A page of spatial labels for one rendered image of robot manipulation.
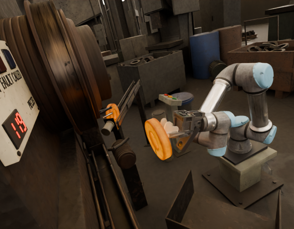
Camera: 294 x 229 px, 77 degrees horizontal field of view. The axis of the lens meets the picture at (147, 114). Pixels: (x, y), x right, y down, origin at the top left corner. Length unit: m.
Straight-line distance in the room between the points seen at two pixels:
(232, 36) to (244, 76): 3.38
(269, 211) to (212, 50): 3.16
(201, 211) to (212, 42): 3.62
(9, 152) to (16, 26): 0.40
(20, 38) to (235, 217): 0.82
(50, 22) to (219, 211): 0.76
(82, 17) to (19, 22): 2.79
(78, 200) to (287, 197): 1.41
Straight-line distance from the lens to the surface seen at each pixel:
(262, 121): 1.21
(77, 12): 3.44
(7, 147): 0.33
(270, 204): 1.58
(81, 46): 0.61
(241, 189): 1.57
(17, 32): 0.63
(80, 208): 0.48
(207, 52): 4.06
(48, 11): 0.63
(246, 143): 1.41
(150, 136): 0.72
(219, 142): 0.84
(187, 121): 0.69
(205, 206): 0.75
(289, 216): 1.55
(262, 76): 1.00
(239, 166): 1.35
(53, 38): 0.56
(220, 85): 1.03
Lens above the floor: 1.19
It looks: 24 degrees down
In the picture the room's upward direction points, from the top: 13 degrees counter-clockwise
